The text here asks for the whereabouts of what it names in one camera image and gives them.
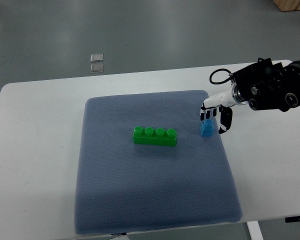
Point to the upper metal floor plate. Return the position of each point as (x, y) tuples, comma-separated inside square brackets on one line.
[(96, 57)]

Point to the black table control panel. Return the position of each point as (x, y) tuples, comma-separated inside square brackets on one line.
[(292, 219)]

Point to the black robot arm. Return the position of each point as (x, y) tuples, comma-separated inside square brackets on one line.
[(268, 86)]

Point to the white table leg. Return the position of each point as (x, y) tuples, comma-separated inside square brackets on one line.
[(254, 230)]

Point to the blue-grey textured mat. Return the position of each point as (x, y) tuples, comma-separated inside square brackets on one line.
[(125, 187)]

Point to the wooden box corner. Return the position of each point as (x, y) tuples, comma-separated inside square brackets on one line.
[(287, 5)]

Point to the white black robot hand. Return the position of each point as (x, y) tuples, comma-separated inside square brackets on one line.
[(222, 103)]

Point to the small blue block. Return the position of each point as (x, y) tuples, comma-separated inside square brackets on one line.
[(207, 128)]

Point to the long green block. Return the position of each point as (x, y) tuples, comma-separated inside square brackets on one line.
[(154, 136)]

